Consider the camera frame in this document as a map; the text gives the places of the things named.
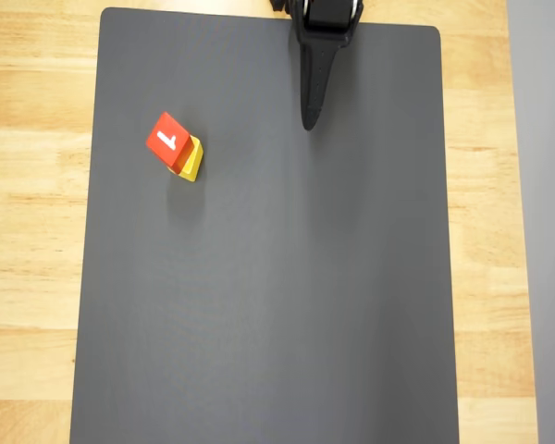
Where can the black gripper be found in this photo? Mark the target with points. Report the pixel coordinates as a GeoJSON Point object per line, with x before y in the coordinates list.
{"type": "Point", "coordinates": [318, 60]}

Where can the red cube with white digit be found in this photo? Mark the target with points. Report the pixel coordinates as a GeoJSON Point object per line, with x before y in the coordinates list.
{"type": "Point", "coordinates": [180, 139]}

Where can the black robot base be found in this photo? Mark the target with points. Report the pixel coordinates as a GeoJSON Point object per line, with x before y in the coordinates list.
{"type": "Point", "coordinates": [277, 4]}

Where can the yellow cube with white digit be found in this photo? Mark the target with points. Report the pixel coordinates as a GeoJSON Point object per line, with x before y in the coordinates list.
{"type": "Point", "coordinates": [193, 164]}

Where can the dark grey mat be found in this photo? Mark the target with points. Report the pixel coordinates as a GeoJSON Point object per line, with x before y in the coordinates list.
{"type": "Point", "coordinates": [282, 277]}

